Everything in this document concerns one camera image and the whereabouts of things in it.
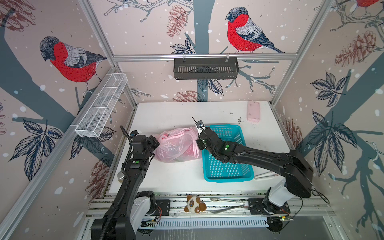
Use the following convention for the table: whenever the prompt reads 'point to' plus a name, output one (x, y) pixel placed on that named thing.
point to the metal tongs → (221, 210)
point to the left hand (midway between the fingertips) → (155, 136)
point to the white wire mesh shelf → (92, 123)
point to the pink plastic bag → (178, 145)
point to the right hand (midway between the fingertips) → (197, 135)
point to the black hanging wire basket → (206, 69)
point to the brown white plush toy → (194, 205)
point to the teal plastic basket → (215, 170)
